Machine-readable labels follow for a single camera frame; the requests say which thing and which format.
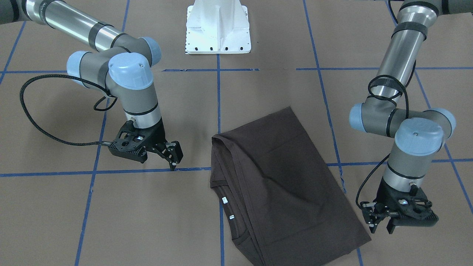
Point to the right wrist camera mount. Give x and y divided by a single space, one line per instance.
131 142

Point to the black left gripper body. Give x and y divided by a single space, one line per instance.
388 193

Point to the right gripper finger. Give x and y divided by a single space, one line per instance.
179 152
168 154

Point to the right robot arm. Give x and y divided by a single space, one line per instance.
120 67

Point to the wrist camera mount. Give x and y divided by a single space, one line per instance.
418 209
131 142

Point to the brown t-shirt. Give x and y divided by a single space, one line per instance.
283 205

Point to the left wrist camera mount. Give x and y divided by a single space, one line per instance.
418 209

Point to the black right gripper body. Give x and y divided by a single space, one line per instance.
158 135

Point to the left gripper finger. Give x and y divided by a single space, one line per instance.
373 213
391 225

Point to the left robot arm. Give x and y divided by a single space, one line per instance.
418 135

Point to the white pedestal column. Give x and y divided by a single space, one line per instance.
217 27

